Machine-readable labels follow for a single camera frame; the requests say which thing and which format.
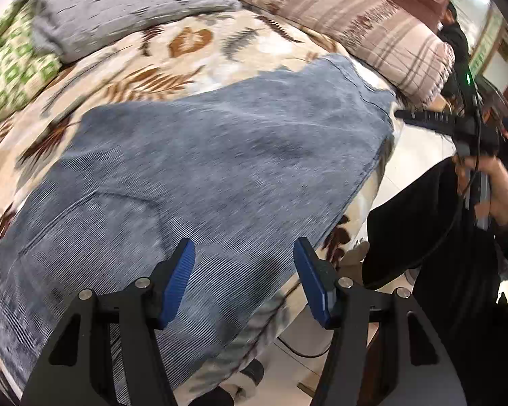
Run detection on grey denim pants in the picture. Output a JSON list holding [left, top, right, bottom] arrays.
[[0, 54, 395, 398]]

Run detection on striped beige pillow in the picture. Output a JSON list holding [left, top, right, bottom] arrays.
[[241, 0, 454, 106]]

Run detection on person right hand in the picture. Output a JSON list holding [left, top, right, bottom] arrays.
[[452, 155, 508, 227]]

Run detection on person black clothed body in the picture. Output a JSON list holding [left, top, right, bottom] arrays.
[[361, 158, 508, 405]]

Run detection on green white patterned quilt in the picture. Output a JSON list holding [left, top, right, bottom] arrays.
[[0, 0, 62, 123]]

